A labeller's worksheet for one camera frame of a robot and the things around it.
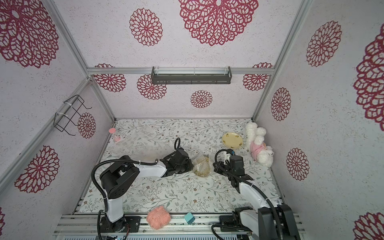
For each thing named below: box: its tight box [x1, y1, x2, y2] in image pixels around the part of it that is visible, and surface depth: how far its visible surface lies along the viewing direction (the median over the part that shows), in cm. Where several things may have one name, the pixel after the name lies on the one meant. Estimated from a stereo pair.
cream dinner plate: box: [222, 132, 243, 149], surface depth 110 cm
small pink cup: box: [114, 135, 121, 142], surface depth 110 cm
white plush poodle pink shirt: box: [245, 121, 274, 168], surface depth 93 cm
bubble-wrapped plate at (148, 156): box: [133, 151, 165, 162], surface depth 102 cm
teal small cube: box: [184, 212, 196, 225], surface depth 76 cm
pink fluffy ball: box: [146, 206, 171, 230], surface depth 73 cm
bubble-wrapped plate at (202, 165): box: [191, 154, 214, 177], surface depth 91 cm
